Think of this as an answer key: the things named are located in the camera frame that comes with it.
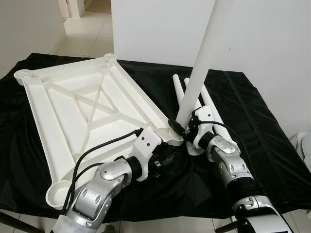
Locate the white plastic table top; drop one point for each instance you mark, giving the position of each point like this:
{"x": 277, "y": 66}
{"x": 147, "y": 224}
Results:
{"x": 53, "y": 121}

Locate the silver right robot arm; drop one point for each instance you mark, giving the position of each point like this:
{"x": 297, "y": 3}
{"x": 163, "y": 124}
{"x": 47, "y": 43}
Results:
{"x": 233, "y": 170}

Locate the grey robot foot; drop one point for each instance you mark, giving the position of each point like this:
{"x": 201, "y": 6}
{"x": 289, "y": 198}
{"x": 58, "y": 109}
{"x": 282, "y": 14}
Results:
{"x": 108, "y": 229}

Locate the black tablecloth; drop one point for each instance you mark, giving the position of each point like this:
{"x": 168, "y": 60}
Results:
{"x": 272, "y": 160}

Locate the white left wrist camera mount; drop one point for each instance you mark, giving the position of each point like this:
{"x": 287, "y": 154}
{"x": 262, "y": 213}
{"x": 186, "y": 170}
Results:
{"x": 147, "y": 141}

